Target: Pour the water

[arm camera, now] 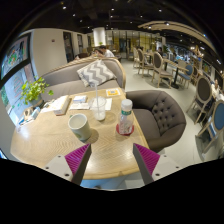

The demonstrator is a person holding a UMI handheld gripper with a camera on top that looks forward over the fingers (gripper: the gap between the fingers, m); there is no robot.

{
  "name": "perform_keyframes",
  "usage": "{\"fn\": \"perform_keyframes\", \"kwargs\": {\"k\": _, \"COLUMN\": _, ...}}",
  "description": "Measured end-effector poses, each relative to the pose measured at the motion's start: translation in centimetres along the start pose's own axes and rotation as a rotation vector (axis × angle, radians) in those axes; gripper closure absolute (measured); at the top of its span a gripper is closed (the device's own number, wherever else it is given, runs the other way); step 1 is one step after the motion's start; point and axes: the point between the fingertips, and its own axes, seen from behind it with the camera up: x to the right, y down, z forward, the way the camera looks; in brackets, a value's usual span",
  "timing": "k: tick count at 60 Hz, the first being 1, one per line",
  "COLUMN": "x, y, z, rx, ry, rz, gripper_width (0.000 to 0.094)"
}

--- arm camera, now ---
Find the white paper sheet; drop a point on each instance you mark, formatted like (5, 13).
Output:
(79, 106)

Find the yellow table card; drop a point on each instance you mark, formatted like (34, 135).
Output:
(113, 92)

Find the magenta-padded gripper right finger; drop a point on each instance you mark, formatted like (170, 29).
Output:
(146, 156)

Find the white green mug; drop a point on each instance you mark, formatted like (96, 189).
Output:
(80, 128)

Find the red round coaster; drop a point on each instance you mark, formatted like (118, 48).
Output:
(117, 130)

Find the dark grey tufted armchair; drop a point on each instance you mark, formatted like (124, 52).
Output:
(163, 116)

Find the plastic cup with straw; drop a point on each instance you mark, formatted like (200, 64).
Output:
(98, 108)

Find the dark framed cartoon poster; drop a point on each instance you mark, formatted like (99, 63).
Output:
(15, 55)

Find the long white carton box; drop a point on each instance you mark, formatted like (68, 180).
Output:
(60, 105)

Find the green potted plant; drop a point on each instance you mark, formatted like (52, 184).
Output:
(33, 90)

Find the person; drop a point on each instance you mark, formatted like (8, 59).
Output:
(106, 52)

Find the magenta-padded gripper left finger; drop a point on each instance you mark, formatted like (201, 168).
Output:
(77, 156)

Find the white round column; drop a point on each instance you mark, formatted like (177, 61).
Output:
(99, 36)

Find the group of dining chairs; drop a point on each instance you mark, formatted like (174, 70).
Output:
(160, 68)

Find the clear plastic water bottle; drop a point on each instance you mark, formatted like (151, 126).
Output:
(126, 118)

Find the ceiling spot lights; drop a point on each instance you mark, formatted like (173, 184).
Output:
(64, 7)

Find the small white blue box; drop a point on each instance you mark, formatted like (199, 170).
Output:
(80, 99)

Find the grey white chevron cushion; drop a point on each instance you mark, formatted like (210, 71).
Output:
(96, 73)

